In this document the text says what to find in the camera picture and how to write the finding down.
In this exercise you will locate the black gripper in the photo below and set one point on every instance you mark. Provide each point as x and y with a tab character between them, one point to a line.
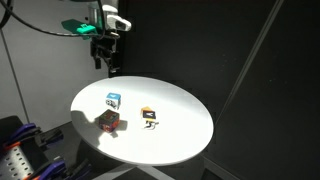
105	45

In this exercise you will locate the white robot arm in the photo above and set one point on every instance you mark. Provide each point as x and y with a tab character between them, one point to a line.
115	18

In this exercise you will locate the blue checkered block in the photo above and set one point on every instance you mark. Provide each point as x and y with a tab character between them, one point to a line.
113	100

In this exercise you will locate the small orange block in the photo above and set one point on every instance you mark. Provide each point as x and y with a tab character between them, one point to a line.
144	109

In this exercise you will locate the black white letter block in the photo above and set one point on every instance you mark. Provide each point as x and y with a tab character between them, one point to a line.
149	115

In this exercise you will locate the small black binder clip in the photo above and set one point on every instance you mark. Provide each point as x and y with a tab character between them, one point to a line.
150	125

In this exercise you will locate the purple orange bar clamp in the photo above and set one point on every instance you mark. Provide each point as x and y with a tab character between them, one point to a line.
23	133
56	168

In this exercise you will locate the black perforated breadboard plate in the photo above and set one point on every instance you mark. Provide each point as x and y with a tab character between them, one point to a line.
16	163

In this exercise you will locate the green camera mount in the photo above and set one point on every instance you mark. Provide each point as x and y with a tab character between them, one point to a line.
81	29

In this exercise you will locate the white table pedestal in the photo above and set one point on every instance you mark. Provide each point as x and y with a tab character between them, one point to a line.
156	173

